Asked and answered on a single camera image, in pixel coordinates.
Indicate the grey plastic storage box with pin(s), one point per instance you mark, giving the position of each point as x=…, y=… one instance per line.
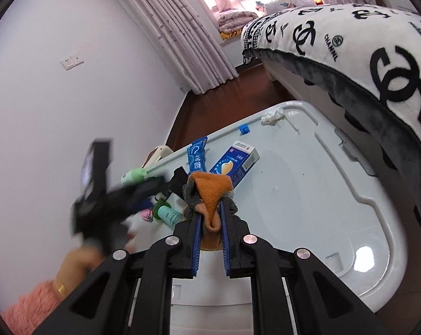
x=301, y=199

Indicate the folded pink quilt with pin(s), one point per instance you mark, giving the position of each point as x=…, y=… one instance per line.
x=235, y=21

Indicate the white wall switch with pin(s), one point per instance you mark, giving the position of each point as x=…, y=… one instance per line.
x=71, y=62

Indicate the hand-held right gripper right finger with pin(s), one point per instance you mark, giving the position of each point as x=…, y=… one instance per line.
x=225, y=244

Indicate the light green plastic bottle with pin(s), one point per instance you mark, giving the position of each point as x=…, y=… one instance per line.
x=133, y=176

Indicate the small pink item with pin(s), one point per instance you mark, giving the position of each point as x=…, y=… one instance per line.
x=147, y=215

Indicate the orange sock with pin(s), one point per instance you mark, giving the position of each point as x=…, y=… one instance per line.
x=210, y=192

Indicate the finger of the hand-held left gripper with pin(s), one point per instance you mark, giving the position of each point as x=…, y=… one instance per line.
x=151, y=185
x=144, y=205

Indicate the crumpled white tissue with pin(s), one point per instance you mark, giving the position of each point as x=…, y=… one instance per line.
x=272, y=116

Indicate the yellow striped cushion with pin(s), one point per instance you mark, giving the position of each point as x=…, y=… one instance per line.
x=230, y=35

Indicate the small black sock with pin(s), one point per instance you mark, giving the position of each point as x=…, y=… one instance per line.
x=178, y=178

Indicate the person's left hand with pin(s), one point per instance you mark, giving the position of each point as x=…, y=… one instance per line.
x=79, y=261

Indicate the blue sachet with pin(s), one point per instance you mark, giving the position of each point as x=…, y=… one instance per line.
x=196, y=153

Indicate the green bottle with white label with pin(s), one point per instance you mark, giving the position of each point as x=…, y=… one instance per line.
x=170, y=216

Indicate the blue cardboard box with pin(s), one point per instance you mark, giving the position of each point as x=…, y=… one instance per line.
x=236, y=162

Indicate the blue dice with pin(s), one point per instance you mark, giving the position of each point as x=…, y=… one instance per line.
x=244, y=129

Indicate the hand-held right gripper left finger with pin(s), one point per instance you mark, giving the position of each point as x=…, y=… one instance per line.
x=195, y=247

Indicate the pile of soft bedding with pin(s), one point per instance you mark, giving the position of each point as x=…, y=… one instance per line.
x=287, y=3

